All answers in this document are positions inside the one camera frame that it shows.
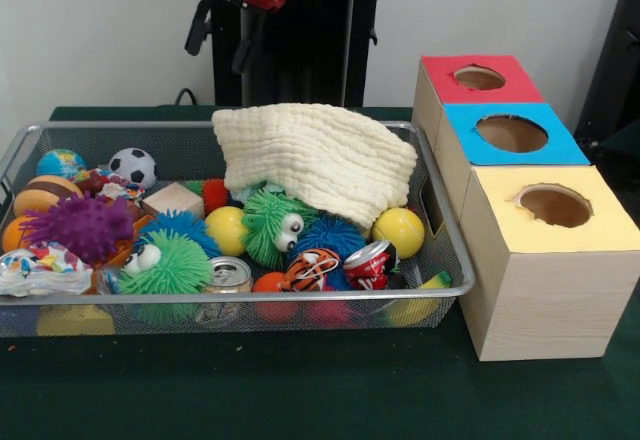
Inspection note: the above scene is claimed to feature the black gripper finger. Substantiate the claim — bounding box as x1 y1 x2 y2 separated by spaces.
184 0 215 57
231 6 267 76

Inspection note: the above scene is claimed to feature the cream knitted cloth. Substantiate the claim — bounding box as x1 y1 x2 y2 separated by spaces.
212 103 420 231

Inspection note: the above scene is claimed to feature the green spiky ball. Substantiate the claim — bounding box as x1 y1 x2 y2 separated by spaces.
242 187 321 269
118 229 214 295

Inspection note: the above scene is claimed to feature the red soda can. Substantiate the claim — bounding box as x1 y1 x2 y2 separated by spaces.
342 239 399 292

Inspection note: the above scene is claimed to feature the clear mesh bin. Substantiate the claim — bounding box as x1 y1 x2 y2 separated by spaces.
0 119 476 339

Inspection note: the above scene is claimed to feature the wooden box with three holes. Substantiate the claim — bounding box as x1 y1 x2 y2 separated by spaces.
412 54 640 362

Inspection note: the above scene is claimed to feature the small soccer ball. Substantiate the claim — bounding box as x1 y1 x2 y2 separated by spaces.
108 147 157 190

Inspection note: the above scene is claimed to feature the wooden cube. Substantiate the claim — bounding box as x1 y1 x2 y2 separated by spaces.
141 182 205 220

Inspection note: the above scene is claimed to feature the globe ball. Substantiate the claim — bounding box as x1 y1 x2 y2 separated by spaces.
35 148 87 180

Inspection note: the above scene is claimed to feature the burger toy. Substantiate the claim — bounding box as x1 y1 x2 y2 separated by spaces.
13 174 84 219

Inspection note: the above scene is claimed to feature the purple spiky ball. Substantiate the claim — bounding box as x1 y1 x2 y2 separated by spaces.
22 193 136 264

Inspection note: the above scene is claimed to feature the yellow ball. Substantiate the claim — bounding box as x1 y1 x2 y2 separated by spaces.
371 207 426 260

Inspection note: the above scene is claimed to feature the black stand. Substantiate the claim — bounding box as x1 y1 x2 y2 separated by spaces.
573 0 640 196

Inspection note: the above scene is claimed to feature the dark green side tablecloth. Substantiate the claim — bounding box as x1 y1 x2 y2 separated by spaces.
599 118 640 155

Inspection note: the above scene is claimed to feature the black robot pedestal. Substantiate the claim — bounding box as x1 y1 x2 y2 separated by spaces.
192 0 404 107

